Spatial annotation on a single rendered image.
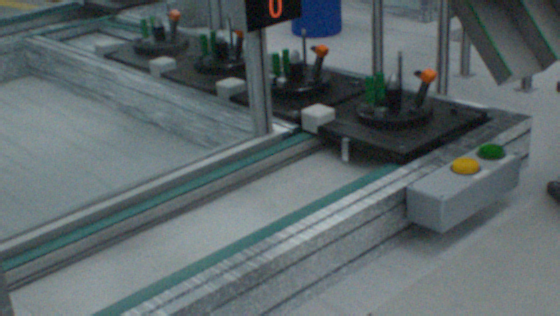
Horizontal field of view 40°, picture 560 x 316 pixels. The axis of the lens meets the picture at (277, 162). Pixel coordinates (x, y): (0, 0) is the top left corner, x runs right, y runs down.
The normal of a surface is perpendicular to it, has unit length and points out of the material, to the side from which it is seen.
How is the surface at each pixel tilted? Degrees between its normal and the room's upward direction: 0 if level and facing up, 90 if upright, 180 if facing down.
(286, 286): 90
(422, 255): 0
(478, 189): 90
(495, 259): 0
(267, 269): 90
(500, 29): 45
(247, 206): 0
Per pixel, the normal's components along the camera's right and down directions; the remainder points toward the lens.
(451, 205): 0.68, 0.27
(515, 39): 0.33, -0.41
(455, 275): -0.07, -0.91
